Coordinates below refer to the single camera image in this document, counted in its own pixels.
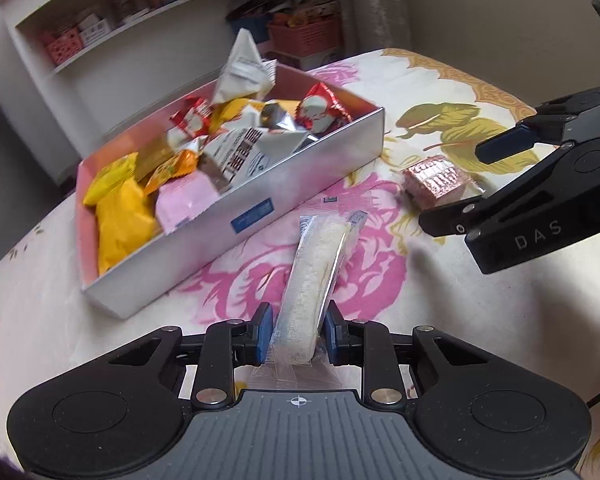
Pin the pink and silver cardboard box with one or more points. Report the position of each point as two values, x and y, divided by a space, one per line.
290 185

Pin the orange chips packet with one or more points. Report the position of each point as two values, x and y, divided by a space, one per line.
172 167

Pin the white labelled box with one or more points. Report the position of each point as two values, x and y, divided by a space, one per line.
92 30

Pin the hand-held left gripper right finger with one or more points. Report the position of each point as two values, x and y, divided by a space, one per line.
331 335

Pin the small pink perforated basket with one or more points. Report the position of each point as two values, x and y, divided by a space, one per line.
64 46

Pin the patterned curtain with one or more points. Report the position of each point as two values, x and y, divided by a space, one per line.
370 5

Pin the red and white snack packet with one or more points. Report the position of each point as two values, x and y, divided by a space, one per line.
320 107

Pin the plain orange-yellow snack packet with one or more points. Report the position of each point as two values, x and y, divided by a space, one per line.
125 230

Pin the small pink foil packet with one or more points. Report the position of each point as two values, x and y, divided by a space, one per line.
437 182

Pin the large pink basket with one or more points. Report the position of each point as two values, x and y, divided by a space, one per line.
305 37

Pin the clear packet with white cracker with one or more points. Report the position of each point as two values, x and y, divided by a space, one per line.
310 270

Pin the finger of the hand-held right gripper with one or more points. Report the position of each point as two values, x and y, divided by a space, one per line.
505 142
445 220

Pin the bright yellow snack packet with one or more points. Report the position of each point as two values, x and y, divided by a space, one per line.
112 175

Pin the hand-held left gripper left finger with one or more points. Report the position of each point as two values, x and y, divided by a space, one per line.
266 332

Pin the small brown chocolate packet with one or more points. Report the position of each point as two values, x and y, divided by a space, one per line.
280 117

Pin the blue box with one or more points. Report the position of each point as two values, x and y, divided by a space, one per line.
250 29

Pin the white bookshelf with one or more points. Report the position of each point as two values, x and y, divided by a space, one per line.
130 70

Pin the pink snack packet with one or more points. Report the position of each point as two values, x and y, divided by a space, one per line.
187 200

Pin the gold bar snack packet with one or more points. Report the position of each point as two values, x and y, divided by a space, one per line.
155 157

